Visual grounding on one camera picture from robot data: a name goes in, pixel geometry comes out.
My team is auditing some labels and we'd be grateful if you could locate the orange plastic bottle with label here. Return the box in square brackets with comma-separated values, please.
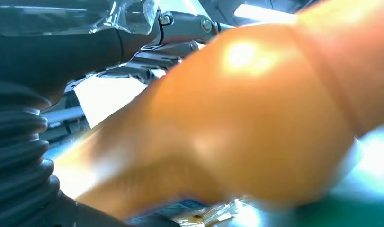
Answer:
[54, 0, 384, 220]

